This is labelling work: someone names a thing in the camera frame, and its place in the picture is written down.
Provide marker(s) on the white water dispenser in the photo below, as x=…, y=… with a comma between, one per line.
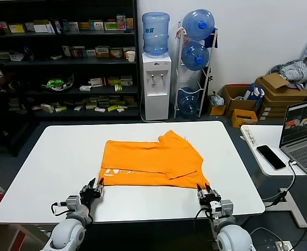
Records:
x=156, y=91

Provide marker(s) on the green plastic bag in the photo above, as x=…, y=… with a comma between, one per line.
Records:
x=55, y=83

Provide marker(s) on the grey plastic bag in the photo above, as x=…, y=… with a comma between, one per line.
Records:
x=217, y=100

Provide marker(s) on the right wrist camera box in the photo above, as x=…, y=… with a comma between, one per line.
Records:
x=225, y=206

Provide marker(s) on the pile of grey clothes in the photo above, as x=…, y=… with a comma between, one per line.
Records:
x=294, y=70

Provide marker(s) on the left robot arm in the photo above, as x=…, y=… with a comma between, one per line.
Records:
x=64, y=235

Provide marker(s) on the blue white bag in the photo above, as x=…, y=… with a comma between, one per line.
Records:
x=251, y=92

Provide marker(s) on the orange white medicine box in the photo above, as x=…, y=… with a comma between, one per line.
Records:
x=116, y=53

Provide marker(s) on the white floor power strip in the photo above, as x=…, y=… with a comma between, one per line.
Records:
x=284, y=245

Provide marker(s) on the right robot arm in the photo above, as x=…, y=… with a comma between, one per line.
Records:
x=231, y=235

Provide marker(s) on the dark bowl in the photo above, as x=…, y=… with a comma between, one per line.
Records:
x=69, y=85

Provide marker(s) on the orange blue medicine box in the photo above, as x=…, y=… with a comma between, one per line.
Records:
x=78, y=53

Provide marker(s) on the plain white box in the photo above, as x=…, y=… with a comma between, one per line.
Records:
x=40, y=28

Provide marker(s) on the white yellow medicine box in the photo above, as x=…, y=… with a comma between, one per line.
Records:
x=125, y=49

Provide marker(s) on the dark blue cloth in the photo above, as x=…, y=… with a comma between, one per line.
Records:
x=210, y=39

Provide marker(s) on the black smartphone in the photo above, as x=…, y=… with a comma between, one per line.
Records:
x=271, y=157

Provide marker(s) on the yellow green medicine box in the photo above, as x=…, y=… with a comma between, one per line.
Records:
x=114, y=81

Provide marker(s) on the orange yellow cardboard box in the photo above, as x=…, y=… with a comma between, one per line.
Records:
x=243, y=120

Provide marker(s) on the blue water jug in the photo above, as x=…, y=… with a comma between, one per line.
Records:
x=188, y=103
x=195, y=56
x=156, y=34
x=197, y=24

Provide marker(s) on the white blue medicine box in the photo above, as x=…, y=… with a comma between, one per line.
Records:
x=66, y=51

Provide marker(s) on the pink blue tall box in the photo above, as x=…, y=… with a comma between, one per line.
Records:
x=121, y=22

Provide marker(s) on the grey laptop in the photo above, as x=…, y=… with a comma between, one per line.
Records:
x=305, y=154

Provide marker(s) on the small yellow box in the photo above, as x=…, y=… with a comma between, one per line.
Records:
x=217, y=111

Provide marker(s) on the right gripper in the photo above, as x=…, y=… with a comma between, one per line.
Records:
x=210, y=205

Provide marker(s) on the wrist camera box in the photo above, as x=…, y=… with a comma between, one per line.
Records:
x=225, y=206
x=73, y=202

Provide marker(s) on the white paper cup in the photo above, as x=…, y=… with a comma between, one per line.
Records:
x=131, y=57

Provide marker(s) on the white teal medicine box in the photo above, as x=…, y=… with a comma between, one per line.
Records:
x=97, y=26
x=91, y=53

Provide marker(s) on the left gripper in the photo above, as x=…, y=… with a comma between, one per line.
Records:
x=89, y=200

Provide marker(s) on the orange t-shirt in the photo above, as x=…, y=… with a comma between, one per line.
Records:
x=148, y=157

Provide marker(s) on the large cardboard box open flap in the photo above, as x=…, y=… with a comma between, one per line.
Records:
x=273, y=81

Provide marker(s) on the white jug rack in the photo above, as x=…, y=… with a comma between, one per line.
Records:
x=177, y=68

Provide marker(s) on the white red medicine box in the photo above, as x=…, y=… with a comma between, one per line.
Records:
x=97, y=81

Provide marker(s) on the black shelf unit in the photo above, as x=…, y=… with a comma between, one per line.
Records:
x=90, y=61

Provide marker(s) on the yellow tall box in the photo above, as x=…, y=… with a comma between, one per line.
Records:
x=129, y=23

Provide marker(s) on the white side table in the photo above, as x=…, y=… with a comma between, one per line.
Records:
x=298, y=209

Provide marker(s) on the open brown cardboard box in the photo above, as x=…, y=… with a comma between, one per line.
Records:
x=231, y=99

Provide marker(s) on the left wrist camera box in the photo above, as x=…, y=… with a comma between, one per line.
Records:
x=73, y=202

